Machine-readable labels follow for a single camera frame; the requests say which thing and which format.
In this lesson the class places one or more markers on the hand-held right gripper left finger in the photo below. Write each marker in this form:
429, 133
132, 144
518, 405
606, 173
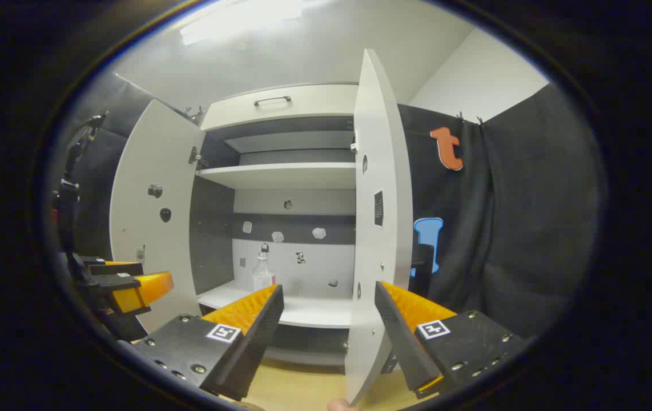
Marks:
257, 342

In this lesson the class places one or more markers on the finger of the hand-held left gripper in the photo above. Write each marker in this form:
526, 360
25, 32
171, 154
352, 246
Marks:
115, 269
143, 291

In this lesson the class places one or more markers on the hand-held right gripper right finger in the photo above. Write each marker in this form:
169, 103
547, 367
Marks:
400, 342

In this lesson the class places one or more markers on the clear bottle with pink label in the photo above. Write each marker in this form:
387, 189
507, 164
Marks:
262, 275

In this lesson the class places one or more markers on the white cabinet door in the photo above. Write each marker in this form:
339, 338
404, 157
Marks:
143, 160
377, 142

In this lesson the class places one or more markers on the black backdrop cloth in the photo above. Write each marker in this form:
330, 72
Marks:
531, 228

